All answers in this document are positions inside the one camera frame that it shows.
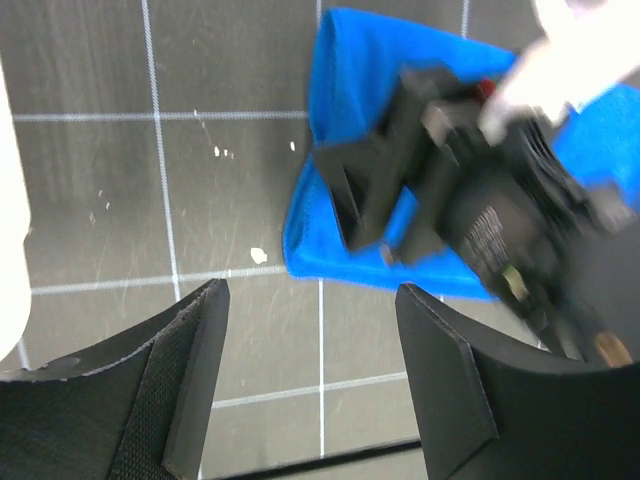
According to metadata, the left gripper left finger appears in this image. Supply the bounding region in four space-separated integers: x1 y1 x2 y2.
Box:
1 279 230 479

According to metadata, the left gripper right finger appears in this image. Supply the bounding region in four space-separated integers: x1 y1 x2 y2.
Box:
395 284 639 479

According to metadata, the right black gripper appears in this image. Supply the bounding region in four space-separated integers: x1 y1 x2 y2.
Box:
312 66 636 318

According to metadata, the blue towel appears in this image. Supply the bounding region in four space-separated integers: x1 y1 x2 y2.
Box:
282 5 640 302

